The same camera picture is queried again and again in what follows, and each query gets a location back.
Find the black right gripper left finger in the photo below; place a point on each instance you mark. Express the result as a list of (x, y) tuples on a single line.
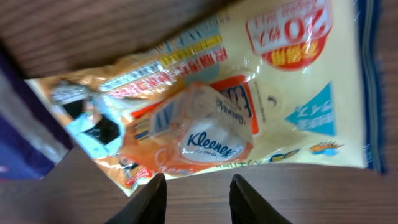
[(147, 207)]

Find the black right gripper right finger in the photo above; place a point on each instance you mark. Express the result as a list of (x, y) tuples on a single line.
[(249, 207)]

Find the orange Kleenex tissue pack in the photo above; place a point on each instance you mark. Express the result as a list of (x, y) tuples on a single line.
[(196, 129)]

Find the yellow orange snack bag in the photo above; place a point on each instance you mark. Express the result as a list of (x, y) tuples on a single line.
[(304, 72)]

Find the red purple snack packet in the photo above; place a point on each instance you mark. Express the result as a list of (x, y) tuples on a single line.
[(32, 141)]

